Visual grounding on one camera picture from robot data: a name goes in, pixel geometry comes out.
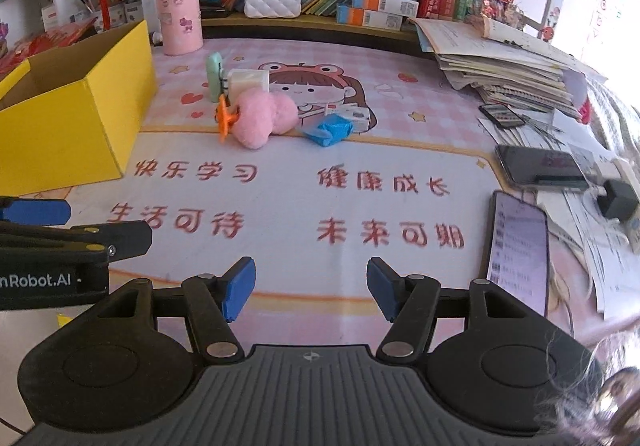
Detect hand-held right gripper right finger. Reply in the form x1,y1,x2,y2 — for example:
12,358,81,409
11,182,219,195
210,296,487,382
366,257,548,361

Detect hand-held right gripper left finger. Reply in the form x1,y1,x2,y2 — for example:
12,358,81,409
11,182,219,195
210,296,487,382
75,256,257,362

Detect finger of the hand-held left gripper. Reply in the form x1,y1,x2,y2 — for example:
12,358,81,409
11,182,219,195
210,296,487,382
0,220,153,261
0,199,72,227

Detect yellow cardboard box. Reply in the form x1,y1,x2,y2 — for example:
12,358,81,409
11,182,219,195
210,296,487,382
0,20,158,197

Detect blue plastic packet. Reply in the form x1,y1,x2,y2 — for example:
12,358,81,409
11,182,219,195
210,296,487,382
302,115,353,147

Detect pink fluffy pompom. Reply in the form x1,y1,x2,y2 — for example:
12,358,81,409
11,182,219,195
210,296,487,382
234,89,299,149

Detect orange plastic clip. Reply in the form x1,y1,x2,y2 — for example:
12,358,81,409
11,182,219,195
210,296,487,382
215,94,241,143

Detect mint green clip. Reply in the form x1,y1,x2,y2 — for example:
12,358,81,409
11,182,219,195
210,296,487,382
206,51,226,102

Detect cream rectangular eraser block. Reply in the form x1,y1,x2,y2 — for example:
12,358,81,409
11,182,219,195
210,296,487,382
226,69,271,104

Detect pink printed desk mat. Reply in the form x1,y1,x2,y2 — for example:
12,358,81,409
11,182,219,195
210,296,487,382
57,39,621,352

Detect smartphone with lit screen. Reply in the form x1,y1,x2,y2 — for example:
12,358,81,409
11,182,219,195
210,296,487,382
484,190,551,319

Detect pile of red packets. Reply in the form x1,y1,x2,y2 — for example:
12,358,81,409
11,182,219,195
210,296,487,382
0,19,101,77

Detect smartphone with dark screen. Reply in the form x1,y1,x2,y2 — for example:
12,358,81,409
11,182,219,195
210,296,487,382
495,143,591,191

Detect small black calculator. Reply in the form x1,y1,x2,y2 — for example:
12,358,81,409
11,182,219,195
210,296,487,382
477,103,527,129

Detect pen holder boxes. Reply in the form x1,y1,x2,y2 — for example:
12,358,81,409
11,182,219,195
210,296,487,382
75,0,143,32

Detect fluffy grey fur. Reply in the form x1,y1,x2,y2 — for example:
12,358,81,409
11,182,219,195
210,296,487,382
542,326,640,446

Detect loose printed papers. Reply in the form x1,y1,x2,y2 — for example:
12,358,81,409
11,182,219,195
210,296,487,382
550,111,640,322

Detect pink cartoon cylinder container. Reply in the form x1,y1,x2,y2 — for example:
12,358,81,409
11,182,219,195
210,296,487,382
154,0,203,56

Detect stack of papers and workbooks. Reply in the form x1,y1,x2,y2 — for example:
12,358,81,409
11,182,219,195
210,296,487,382
414,16,608,114

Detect orange white carton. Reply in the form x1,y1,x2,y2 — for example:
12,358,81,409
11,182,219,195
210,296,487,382
351,0,420,17
336,4,403,31

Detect white power strip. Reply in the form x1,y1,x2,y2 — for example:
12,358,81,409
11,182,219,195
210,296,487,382
602,156,640,232

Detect colourful figurine cluster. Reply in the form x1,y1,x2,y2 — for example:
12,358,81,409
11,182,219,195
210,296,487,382
467,0,526,30

